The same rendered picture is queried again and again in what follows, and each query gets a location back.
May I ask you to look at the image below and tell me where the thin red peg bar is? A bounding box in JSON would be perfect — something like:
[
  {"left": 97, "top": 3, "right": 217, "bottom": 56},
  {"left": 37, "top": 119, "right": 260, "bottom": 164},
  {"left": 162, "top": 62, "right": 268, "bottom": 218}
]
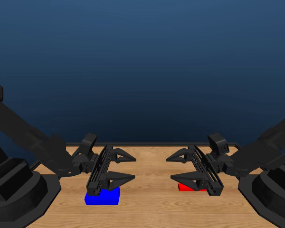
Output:
[{"left": 178, "top": 182, "right": 208, "bottom": 192}]

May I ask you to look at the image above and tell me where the blue hollow socket block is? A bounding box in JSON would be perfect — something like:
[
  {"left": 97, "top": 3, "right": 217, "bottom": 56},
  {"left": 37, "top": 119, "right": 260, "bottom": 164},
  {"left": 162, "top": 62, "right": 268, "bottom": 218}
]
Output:
[{"left": 84, "top": 186, "right": 121, "bottom": 206}]

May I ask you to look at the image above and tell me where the black table frame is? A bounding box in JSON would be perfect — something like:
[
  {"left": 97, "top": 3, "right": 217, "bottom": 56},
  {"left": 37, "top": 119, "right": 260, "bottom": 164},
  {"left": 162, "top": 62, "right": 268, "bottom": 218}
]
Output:
[{"left": 28, "top": 142, "right": 270, "bottom": 173}]

